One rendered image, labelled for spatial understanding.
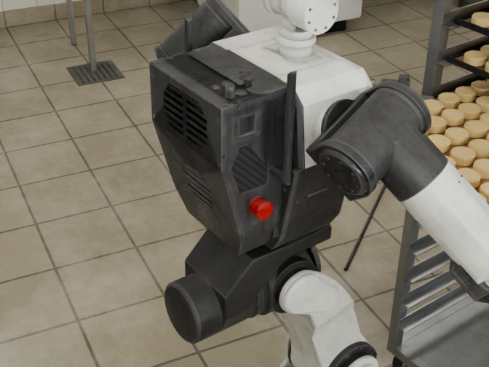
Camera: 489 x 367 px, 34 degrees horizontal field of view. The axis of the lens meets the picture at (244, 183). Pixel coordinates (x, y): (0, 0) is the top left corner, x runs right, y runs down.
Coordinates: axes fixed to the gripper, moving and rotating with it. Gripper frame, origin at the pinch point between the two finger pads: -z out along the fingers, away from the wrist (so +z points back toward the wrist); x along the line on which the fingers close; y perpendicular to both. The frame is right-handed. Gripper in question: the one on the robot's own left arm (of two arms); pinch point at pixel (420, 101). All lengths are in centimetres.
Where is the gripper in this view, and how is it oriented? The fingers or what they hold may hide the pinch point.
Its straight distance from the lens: 192.1
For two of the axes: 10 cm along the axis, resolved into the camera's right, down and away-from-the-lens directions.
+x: 0.1, -8.4, -5.4
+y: 1.5, -5.3, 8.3
